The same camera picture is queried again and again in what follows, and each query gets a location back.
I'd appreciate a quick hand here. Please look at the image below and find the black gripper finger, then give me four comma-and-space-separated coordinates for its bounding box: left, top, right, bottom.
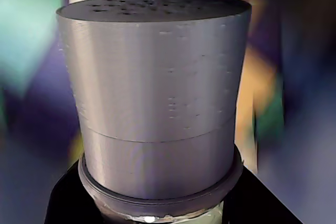
223, 166, 305, 224
43, 161, 106, 224

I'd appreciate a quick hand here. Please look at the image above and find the gray capped salt shaker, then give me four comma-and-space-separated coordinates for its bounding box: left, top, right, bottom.
55, 0, 253, 224

